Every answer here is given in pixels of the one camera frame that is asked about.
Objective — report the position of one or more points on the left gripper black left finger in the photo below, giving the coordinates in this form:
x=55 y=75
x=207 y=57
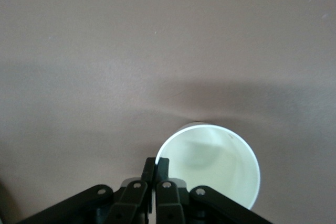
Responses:
x=126 y=203

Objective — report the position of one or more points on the brown table cover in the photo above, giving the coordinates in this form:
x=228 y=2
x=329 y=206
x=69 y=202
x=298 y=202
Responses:
x=105 y=51

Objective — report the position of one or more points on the white IKEA cup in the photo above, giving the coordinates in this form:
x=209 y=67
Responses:
x=215 y=161

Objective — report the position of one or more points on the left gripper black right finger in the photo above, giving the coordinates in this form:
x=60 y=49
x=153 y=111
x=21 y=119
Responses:
x=170 y=203

